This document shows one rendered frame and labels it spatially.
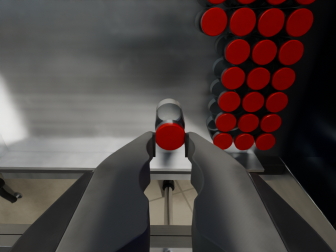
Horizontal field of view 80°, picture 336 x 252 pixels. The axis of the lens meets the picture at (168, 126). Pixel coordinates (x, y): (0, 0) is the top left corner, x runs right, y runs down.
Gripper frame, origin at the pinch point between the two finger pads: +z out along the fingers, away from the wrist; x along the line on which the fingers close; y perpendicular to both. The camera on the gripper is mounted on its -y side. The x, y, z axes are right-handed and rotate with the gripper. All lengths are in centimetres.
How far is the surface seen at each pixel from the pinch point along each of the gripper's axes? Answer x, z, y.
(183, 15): 1.3, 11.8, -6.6
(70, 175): -14.6, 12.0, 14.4
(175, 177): 1.0, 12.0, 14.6
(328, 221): 15.3, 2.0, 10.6
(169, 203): 1, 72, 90
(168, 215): 0, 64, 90
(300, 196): 15.2, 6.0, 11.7
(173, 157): 0.5, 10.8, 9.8
